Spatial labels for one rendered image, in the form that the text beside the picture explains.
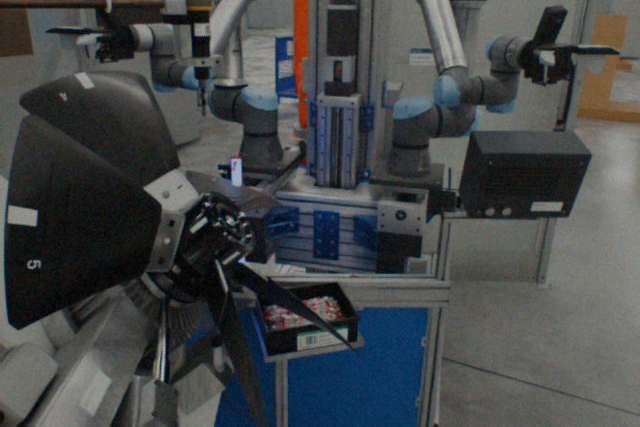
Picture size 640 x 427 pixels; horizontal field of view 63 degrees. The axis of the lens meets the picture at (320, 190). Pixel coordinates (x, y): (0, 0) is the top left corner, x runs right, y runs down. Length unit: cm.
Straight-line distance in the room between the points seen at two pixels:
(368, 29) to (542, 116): 143
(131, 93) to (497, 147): 81
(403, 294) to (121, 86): 87
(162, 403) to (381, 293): 83
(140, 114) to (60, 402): 48
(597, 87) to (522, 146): 706
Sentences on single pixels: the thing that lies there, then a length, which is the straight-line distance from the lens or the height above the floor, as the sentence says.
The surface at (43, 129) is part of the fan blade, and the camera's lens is 65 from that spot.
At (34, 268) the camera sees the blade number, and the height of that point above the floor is 129.
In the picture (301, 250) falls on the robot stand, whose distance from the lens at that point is 181.
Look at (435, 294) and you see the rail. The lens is 145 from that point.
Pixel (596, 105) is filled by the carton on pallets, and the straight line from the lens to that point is 840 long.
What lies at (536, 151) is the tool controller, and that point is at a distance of 132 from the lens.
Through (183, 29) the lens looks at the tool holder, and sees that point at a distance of 86.
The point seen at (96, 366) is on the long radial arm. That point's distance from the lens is 74.
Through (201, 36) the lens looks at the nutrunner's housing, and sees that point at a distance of 87.
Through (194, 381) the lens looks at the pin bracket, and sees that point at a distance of 96.
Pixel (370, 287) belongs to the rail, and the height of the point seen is 83.
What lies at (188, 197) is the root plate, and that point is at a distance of 88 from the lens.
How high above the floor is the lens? 156
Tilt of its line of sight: 20 degrees down
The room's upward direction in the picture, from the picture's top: 1 degrees clockwise
